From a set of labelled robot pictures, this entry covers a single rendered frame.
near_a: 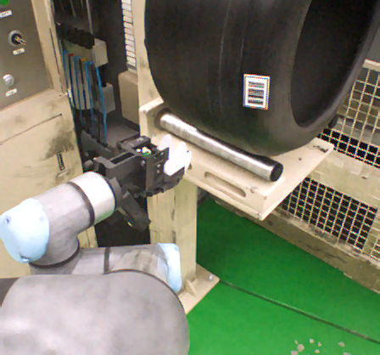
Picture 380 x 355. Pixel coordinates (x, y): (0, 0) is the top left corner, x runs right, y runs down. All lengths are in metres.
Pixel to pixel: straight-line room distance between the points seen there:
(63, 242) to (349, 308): 1.45
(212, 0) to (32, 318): 0.57
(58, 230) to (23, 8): 0.74
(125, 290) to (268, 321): 1.51
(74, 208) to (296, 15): 0.44
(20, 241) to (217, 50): 0.41
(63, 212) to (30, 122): 0.68
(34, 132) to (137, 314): 1.03
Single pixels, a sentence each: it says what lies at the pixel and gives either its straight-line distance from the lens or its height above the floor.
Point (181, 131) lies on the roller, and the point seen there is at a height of 0.91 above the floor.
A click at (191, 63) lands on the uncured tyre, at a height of 1.17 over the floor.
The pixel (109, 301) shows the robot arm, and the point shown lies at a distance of 0.26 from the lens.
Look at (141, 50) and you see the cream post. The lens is 1.16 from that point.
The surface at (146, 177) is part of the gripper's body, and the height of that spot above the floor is 1.06.
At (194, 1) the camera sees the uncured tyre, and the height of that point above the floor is 1.27.
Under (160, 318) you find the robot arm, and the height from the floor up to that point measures 1.24.
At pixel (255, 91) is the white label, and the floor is 1.15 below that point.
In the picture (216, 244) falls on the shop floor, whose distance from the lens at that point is 1.98.
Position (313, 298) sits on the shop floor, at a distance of 1.86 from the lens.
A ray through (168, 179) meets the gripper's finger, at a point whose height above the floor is 1.02.
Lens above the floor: 1.48
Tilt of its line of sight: 39 degrees down
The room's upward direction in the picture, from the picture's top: straight up
